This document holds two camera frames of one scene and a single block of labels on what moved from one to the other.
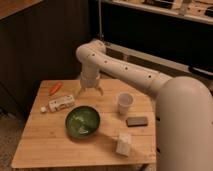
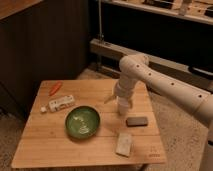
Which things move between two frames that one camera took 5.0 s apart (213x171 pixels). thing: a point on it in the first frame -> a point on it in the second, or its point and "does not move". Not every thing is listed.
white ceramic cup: [125, 101] does not move
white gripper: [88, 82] -> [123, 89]
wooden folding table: [117, 129] does not move
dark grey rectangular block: [136, 121] does not move
